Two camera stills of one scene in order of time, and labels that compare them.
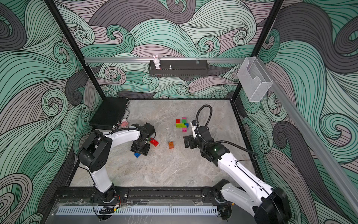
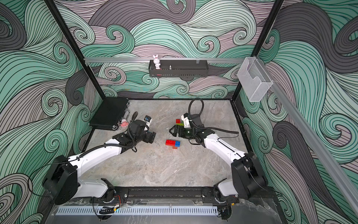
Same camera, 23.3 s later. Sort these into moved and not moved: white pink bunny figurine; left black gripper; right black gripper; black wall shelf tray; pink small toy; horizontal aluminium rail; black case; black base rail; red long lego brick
Moved: red long lego brick; left black gripper; right black gripper
Not moved: black base rail; black case; white pink bunny figurine; horizontal aluminium rail; black wall shelf tray; pink small toy
